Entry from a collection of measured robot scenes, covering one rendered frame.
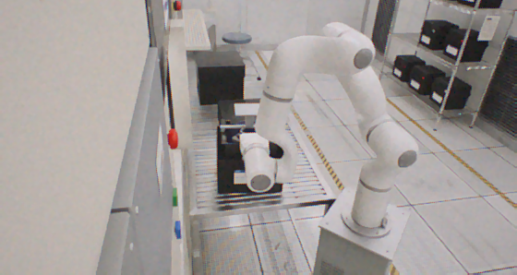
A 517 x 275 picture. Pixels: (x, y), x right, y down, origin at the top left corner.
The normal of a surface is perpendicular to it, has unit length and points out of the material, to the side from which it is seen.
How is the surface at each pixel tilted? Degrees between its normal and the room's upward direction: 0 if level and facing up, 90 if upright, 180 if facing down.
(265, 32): 90
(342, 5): 90
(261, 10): 90
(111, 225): 0
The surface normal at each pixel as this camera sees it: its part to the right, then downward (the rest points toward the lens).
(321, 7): 0.20, 0.50
